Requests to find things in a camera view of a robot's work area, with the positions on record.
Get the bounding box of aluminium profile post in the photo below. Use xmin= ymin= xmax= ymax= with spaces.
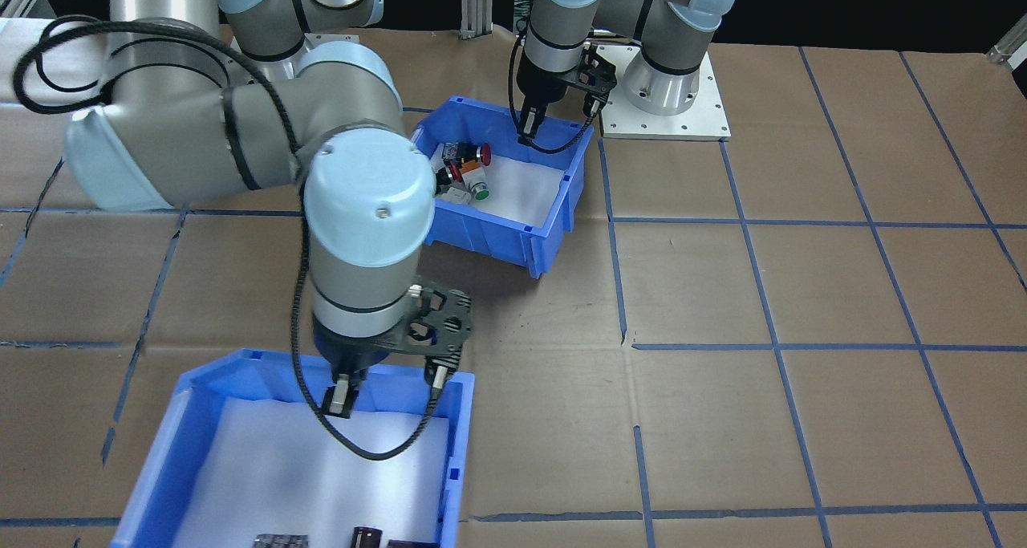
xmin=459 ymin=0 xmax=494 ymax=39

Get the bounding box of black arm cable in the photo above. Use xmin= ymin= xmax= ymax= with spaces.
xmin=508 ymin=14 xmax=603 ymax=156
xmin=12 ymin=17 xmax=450 ymax=461

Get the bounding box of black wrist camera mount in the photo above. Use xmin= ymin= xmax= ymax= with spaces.
xmin=576 ymin=45 xmax=620 ymax=117
xmin=393 ymin=282 xmax=476 ymax=398

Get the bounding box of silver rim button orange block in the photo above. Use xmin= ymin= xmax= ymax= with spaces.
xmin=453 ymin=165 xmax=492 ymax=204

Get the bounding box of blue plastic storage bin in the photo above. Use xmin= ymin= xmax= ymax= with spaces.
xmin=413 ymin=95 xmax=596 ymax=280
xmin=110 ymin=349 xmax=476 ymax=548

